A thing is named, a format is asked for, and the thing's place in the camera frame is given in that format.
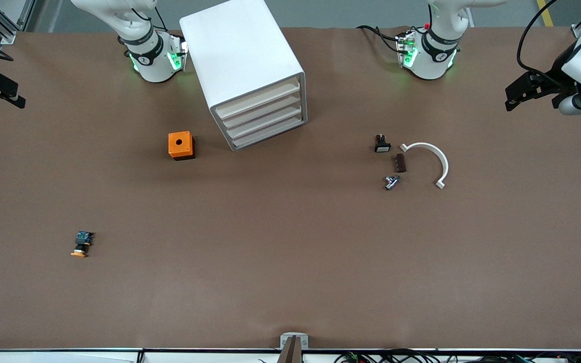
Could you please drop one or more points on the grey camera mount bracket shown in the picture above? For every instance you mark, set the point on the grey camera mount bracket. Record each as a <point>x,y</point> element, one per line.
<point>283,338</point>

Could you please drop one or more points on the orange mushroom push button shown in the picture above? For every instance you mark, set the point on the orange mushroom push button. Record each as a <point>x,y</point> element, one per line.
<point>82,244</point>

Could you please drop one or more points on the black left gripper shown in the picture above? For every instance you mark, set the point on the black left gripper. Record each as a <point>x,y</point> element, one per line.
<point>554,75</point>

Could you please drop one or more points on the white table edge rail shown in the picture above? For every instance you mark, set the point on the white table edge rail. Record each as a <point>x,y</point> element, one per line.
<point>43,357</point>

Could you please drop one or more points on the brown terminal block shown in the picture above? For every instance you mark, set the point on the brown terminal block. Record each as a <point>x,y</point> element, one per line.
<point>400,163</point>

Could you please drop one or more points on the silver key switch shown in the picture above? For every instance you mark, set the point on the silver key switch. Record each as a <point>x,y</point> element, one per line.
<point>392,182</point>

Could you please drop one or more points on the dark camera pole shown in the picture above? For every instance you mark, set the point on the dark camera pole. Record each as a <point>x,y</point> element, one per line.
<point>290,353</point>

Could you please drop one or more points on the black square push button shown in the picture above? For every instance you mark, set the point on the black square push button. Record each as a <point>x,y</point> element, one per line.
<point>382,145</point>

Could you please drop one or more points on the white drawer cabinet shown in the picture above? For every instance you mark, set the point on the white drawer cabinet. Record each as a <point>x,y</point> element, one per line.
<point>235,50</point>

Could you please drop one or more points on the orange box with hole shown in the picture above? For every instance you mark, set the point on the orange box with hole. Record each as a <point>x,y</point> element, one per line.
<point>179,143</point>

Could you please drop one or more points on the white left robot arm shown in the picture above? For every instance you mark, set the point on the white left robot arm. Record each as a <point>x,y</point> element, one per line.
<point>434,63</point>

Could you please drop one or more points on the white curved bracket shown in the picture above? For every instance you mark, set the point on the white curved bracket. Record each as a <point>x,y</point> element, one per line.
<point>442,161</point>

